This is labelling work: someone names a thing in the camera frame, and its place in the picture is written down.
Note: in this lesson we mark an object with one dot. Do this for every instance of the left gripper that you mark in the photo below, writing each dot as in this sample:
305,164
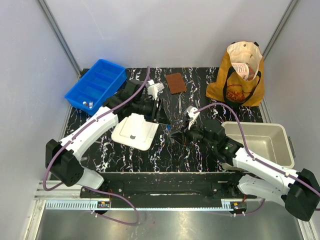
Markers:
159,111

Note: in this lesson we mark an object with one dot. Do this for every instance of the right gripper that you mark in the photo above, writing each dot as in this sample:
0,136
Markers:
178,136

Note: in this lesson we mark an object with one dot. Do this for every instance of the blue capped test tube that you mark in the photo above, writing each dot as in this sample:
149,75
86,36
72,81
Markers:
168,129

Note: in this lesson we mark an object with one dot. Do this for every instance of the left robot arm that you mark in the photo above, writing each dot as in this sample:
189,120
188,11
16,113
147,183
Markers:
62,158

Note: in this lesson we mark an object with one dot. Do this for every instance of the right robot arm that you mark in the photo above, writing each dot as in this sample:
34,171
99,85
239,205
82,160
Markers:
297,191

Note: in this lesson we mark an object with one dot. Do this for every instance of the white rectangular lid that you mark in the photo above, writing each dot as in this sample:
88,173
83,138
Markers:
134,131

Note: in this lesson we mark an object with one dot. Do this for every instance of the brown scouring pad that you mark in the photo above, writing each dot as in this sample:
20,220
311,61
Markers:
176,83

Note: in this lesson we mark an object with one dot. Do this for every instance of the blue divided plastic bin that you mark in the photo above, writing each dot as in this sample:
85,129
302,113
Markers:
100,82

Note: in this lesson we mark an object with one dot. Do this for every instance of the yellow tote bag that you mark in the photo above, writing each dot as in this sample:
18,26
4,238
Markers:
229,87

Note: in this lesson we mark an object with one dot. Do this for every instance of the beige plastic tub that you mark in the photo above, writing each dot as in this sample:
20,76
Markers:
269,141

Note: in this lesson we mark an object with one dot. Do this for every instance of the package in tote bag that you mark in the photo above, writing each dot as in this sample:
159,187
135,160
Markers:
244,70

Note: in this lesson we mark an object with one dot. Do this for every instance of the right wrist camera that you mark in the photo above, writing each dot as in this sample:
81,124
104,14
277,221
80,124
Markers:
191,114

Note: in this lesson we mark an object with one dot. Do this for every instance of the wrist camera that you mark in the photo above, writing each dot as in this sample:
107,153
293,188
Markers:
154,88
191,114

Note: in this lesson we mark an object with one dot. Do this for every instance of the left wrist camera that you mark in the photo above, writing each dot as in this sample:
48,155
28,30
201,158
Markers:
154,88

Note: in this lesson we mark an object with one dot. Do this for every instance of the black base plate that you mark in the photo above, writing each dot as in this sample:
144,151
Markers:
172,190

